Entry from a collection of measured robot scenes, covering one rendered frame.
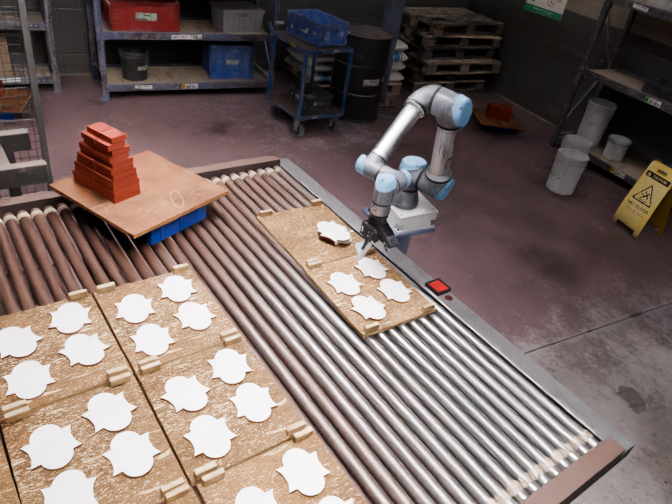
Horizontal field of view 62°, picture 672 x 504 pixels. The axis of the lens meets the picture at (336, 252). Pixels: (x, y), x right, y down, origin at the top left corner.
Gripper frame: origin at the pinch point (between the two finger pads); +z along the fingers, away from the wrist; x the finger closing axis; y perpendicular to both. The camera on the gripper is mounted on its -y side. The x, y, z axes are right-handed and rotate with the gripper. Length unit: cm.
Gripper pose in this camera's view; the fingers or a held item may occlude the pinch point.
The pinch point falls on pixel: (373, 258)
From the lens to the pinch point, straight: 224.3
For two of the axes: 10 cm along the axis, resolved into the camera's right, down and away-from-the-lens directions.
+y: -5.4, -5.3, 6.5
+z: -1.4, 8.2, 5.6
